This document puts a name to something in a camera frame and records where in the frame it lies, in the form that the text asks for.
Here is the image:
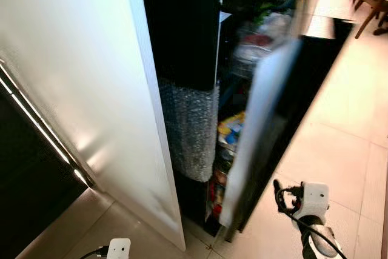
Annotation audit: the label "black glass fridge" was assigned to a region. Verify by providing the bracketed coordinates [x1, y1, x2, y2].
[138, 0, 355, 241]

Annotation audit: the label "red food packets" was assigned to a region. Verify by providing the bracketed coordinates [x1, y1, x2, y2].
[208, 168, 228, 220]

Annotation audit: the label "yellow food package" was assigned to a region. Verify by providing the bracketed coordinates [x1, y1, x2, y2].
[217, 112, 246, 150]

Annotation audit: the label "clear bubble wrap sheet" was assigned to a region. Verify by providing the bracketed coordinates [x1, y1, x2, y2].
[159, 79, 220, 182]

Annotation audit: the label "white plastic food bag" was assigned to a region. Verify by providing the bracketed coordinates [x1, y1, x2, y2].
[233, 10, 292, 81]

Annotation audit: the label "black cabinet with metal trim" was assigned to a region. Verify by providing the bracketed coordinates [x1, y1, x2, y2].
[0, 59, 95, 259]

